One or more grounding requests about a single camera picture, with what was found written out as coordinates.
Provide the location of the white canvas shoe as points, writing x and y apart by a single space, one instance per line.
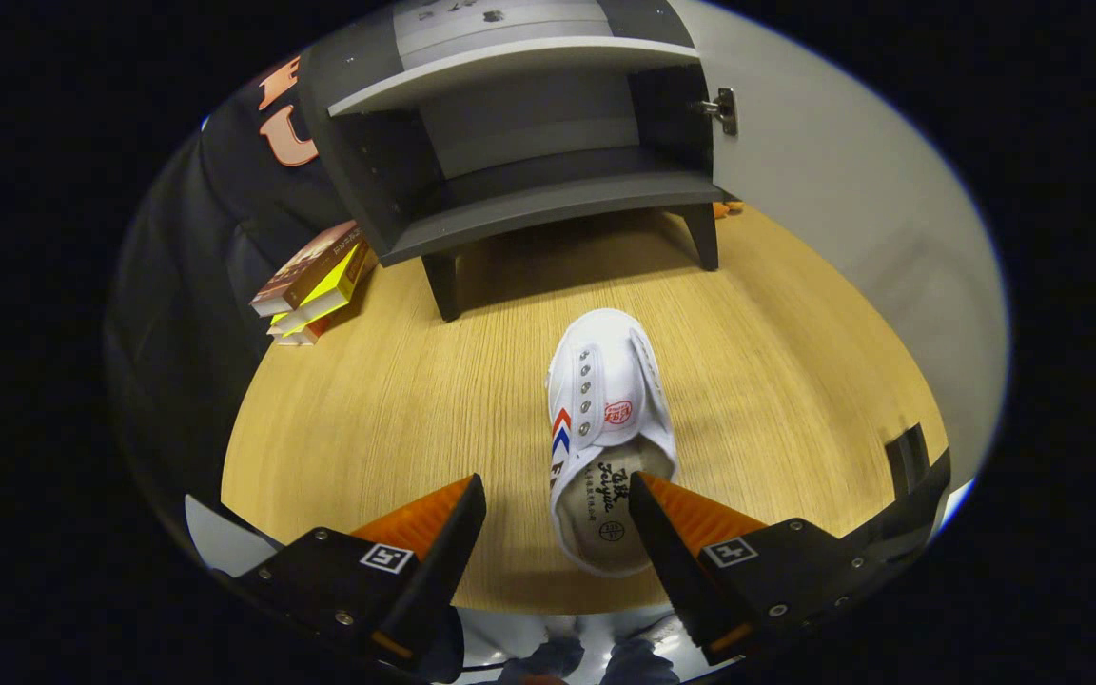
605 381

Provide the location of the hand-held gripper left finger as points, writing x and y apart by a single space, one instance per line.
443 561

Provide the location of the black backdrop cloth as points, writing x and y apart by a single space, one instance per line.
186 285

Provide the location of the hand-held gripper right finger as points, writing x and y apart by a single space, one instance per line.
676 571

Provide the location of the black metal stand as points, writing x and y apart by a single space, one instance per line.
910 466

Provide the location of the person's leg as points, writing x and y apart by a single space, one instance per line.
548 661
638 663

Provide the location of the dark grey shoe cabinet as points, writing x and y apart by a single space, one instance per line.
529 205

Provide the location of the metal door hinge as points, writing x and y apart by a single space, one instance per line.
724 109

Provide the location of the brown cover book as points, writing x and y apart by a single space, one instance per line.
310 266

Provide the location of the yellow cover book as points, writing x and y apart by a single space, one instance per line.
329 293

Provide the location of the beige shoe cabinet door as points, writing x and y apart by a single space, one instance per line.
843 190

